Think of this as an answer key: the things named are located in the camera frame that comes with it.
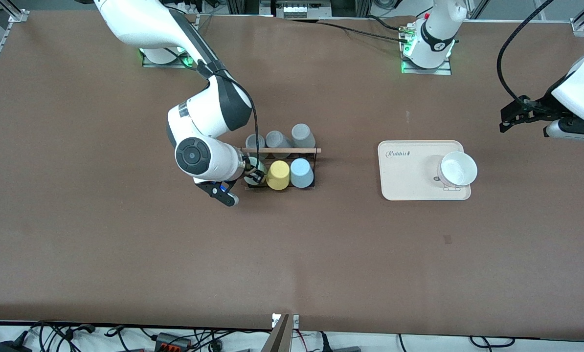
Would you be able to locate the white post bracket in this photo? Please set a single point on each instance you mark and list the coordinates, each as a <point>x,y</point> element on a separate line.
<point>296,321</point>

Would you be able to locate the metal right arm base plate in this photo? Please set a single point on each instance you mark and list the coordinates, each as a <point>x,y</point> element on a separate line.
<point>147,62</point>

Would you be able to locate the black power adapter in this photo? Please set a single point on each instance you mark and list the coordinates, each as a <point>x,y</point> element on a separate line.
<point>13,347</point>

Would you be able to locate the pale green cup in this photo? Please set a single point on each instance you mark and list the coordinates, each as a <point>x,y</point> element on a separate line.
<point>253,163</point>

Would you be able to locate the black orange connector block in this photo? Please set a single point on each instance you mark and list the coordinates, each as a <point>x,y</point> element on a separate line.
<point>172,342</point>

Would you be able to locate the beige rectangular tray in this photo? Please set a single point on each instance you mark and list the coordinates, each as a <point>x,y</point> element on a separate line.
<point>419,188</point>

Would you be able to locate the wooden camera post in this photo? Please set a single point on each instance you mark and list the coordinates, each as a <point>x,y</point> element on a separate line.
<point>280,337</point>

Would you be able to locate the white bowl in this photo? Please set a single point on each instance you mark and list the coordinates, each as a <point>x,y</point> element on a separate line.
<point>458,168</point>

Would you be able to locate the white power strip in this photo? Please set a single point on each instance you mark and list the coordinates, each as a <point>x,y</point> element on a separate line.
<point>302,10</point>

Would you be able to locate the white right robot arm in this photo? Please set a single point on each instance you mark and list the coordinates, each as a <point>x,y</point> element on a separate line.
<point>209,117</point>

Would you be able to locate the light blue cup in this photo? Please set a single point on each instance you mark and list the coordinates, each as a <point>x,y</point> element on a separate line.
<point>302,173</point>

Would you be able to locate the metal table corner bracket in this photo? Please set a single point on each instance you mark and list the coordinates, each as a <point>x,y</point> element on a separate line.
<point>18,16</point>
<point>579,27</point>

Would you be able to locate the yellow cup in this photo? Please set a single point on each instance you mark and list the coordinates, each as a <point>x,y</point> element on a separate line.
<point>278,176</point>

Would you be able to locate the grey cup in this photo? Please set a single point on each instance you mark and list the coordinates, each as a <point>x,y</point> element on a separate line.
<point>302,134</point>
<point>254,142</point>
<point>275,139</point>

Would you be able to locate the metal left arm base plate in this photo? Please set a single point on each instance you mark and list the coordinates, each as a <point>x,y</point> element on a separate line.
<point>443,72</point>

